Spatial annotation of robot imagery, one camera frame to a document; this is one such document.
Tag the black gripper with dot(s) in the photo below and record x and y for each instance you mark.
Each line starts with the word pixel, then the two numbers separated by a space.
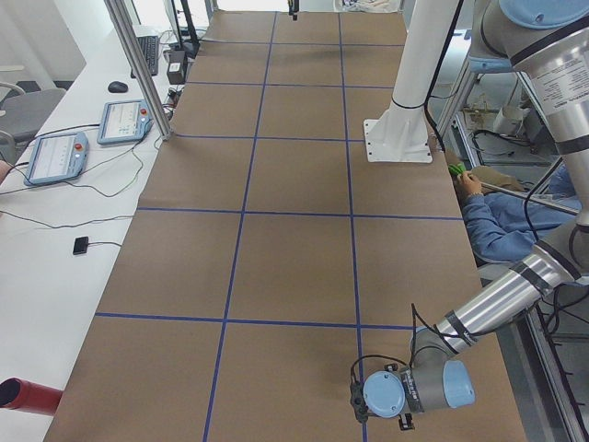
pixel 405 420

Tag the person's blue sleeve forearm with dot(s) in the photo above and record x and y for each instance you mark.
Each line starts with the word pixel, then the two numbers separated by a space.
pixel 501 227

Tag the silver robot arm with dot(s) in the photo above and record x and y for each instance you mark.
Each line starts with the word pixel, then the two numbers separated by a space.
pixel 546 41

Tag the person's hand holding green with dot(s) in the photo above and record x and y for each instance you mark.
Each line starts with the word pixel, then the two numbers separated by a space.
pixel 467 184

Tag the brown paper table mat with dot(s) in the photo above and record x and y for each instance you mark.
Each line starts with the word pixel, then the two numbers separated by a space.
pixel 267 254

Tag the green object in hand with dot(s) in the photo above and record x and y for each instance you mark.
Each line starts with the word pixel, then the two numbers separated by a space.
pixel 456 169

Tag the small black square device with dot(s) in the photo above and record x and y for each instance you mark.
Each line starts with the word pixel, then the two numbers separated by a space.
pixel 80 245

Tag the red cylinder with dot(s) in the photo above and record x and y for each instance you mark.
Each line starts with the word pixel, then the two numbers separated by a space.
pixel 29 397

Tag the far blue teach pendant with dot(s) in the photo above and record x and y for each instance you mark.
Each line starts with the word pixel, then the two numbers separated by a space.
pixel 124 122

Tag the blue teach pendant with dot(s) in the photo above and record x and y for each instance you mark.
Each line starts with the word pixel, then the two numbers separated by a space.
pixel 124 122
pixel 56 158

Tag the black box on desk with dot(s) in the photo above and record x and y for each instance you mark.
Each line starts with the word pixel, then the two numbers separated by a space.
pixel 176 67

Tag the near blue teach pendant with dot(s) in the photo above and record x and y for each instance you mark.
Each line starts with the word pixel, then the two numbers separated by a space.
pixel 56 158

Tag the black computer mouse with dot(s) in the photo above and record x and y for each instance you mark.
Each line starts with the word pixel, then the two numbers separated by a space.
pixel 117 87

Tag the black keyboard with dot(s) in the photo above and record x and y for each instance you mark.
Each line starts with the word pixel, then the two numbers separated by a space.
pixel 149 46

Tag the grey office chair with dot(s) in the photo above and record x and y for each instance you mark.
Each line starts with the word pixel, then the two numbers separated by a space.
pixel 23 115

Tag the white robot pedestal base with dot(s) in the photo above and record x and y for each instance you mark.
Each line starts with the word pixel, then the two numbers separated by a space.
pixel 400 135

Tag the aluminium frame post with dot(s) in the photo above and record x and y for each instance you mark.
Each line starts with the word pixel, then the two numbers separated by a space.
pixel 123 25

